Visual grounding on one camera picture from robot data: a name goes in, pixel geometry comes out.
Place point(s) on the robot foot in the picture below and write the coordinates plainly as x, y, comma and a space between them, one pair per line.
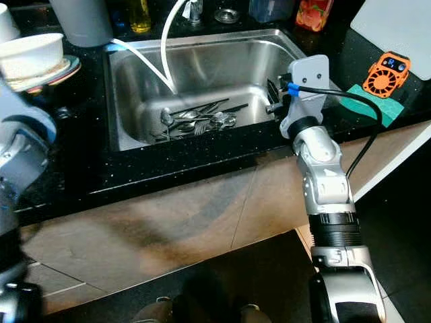
149, 313
246, 315

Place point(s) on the green sponge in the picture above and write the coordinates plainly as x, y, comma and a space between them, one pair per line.
374, 104

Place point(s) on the white bowl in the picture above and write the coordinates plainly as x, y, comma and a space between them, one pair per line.
34, 57

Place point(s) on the yellow oil bottle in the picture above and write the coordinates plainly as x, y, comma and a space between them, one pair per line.
140, 15

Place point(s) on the white cutting board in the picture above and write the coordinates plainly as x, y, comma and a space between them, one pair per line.
394, 23

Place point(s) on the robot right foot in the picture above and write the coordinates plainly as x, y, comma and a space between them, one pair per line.
246, 315

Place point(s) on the white cup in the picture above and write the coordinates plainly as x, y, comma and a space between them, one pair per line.
8, 23

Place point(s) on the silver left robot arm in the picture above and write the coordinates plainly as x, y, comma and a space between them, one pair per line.
20, 155

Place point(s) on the red fruit print packet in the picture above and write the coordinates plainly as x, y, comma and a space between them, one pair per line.
313, 13

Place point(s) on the orange handheld fan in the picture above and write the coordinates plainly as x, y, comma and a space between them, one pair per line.
384, 77

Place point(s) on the floral patterned plate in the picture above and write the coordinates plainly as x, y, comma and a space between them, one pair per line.
57, 75

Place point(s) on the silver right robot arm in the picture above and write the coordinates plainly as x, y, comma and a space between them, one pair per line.
326, 182

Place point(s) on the metal fork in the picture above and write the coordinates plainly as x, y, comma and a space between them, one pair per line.
199, 132

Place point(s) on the light blue plate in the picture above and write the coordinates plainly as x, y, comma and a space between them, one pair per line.
75, 66

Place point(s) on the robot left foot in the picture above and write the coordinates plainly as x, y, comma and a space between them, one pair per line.
149, 313

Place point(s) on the round metal sink plug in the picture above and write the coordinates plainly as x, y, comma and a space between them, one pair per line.
225, 15

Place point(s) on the grey plastic canister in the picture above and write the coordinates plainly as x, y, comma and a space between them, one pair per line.
81, 20

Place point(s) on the stainless steel sink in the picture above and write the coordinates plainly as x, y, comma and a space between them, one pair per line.
215, 67

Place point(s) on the beige brown cabinet front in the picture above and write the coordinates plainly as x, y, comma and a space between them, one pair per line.
141, 215

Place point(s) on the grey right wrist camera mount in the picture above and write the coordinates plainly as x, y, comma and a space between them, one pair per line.
310, 74

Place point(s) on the chrome faucet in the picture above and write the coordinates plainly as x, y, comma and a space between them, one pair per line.
195, 8

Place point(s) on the black chopstick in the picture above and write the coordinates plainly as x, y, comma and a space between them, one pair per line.
205, 106
232, 109

